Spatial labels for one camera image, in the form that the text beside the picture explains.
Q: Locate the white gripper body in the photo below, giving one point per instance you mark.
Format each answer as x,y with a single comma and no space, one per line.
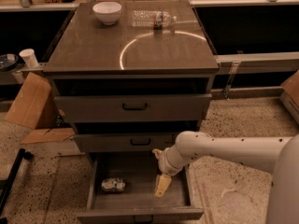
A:
165,165

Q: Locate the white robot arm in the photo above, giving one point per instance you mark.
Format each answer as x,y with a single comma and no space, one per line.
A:
278,156

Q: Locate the top grey drawer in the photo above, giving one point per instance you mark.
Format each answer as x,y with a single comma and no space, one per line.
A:
133,108

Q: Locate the middle grey drawer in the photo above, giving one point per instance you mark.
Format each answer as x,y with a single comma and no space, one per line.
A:
124,142

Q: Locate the grey drawer cabinet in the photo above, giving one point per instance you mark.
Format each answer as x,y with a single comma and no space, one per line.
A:
92,59

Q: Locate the flat cardboard piece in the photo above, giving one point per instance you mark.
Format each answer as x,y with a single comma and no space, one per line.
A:
47,135

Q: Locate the leaning cardboard box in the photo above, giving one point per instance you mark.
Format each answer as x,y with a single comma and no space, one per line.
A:
33,107

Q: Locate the cardboard box at right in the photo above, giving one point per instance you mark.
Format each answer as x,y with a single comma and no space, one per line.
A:
290,95

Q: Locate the clear plastic water bottle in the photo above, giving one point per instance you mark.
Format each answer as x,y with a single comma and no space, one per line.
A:
153,19

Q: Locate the white ceramic bowl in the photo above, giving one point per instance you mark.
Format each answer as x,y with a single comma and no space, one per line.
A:
107,12

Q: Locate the white paper cup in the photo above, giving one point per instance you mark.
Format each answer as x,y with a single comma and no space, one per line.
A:
28,55

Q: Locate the dark round lid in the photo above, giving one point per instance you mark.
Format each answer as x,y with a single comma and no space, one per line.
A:
8,62

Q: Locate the metal shelf rail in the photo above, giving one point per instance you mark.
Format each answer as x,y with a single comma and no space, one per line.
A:
258,63

